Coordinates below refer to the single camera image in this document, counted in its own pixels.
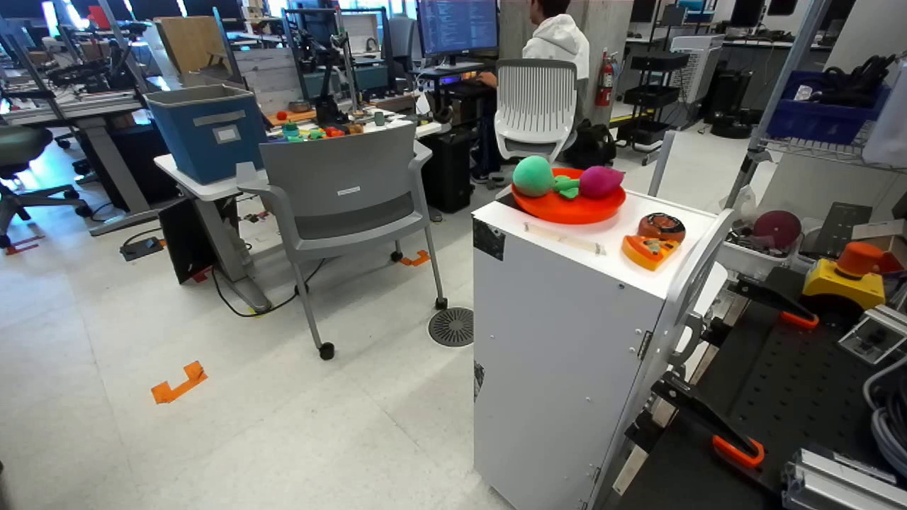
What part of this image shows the round green plushie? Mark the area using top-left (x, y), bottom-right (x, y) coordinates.
top-left (511, 152), bottom-right (562, 199)

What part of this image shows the orange plate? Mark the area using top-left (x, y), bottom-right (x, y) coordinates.
top-left (509, 163), bottom-right (630, 227)

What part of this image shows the magenta plushie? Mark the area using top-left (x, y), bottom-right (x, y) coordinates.
top-left (575, 163), bottom-right (628, 201)

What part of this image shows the dark round floor base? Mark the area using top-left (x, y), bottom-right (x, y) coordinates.
top-left (425, 306), bottom-right (477, 349)

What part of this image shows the black computer tower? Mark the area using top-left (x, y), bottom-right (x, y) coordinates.
top-left (419, 125), bottom-right (477, 216)

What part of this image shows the small green plush leaf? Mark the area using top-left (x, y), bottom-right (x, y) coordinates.
top-left (551, 173), bottom-right (582, 203)

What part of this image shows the grey plastic chair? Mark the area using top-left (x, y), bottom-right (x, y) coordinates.
top-left (232, 121), bottom-right (450, 363)

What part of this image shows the white toy kitchen cabinet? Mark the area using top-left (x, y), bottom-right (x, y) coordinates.
top-left (467, 180), bottom-right (740, 510)

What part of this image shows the black backpack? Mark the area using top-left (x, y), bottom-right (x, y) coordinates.
top-left (562, 119), bottom-right (618, 173)

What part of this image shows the toy orange pizza slice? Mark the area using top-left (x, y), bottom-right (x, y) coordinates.
top-left (618, 233), bottom-right (686, 274)

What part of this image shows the toy chocolate donut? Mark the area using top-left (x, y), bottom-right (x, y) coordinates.
top-left (635, 209), bottom-right (689, 245)

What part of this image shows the black stand on desk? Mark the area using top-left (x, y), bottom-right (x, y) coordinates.
top-left (280, 9), bottom-right (357, 129)

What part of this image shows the red fire extinguisher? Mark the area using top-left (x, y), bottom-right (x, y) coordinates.
top-left (592, 47), bottom-right (618, 111)

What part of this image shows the computer monitor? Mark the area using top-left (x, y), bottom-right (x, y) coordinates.
top-left (415, 0), bottom-right (503, 65)

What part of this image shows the person in white hoodie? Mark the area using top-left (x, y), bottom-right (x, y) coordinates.
top-left (459, 0), bottom-right (596, 180)

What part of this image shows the black equipment cart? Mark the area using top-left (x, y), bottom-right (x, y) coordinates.
top-left (618, 36), bottom-right (706, 152)

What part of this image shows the white desk with toys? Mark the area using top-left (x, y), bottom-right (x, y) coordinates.
top-left (151, 116), bottom-right (450, 315)

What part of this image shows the black box under desk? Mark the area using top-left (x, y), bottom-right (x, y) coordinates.
top-left (156, 194), bottom-right (218, 285)

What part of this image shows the blue storage bin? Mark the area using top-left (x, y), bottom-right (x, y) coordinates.
top-left (141, 81), bottom-right (269, 187)

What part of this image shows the black orange clamp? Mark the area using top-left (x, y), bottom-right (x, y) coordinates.
top-left (650, 371), bottom-right (769, 475)
top-left (731, 272), bottom-right (822, 333)

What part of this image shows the black floor power strip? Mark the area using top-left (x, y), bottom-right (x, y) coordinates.
top-left (120, 233), bottom-right (167, 264)

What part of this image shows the dark round toy disc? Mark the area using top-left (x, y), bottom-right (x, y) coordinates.
top-left (749, 206), bottom-right (805, 257)

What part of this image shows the cardboard box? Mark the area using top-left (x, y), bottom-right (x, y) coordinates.
top-left (154, 14), bottom-right (236, 90)

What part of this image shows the grey metal pole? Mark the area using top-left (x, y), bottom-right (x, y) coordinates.
top-left (720, 0), bottom-right (833, 209)

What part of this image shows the yellow emergency stop button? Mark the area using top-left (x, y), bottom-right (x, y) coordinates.
top-left (802, 241), bottom-right (890, 312)

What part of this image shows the blue plastic crate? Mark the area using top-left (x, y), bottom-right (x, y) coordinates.
top-left (766, 65), bottom-right (890, 143)

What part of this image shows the grey desk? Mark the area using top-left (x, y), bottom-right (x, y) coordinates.
top-left (0, 88), bottom-right (181, 237)

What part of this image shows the black office chair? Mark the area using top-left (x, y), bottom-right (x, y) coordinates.
top-left (0, 121), bottom-right (98, 251)

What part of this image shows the orange floor bracket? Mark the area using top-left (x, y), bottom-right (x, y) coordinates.
top-left (147, 357), bottom-right (211, 408)

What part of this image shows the grey metal bracket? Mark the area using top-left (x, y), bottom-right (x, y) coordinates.
top-left (817, 199), bottom-right (877, 257)

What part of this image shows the aluminium extrusion rail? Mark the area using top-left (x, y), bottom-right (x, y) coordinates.
top-left (781, 447), bottom-right (907, 510)

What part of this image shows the black cable coil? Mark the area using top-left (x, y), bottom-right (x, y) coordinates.
top-left (863, 353), bottom-right (907, 475)

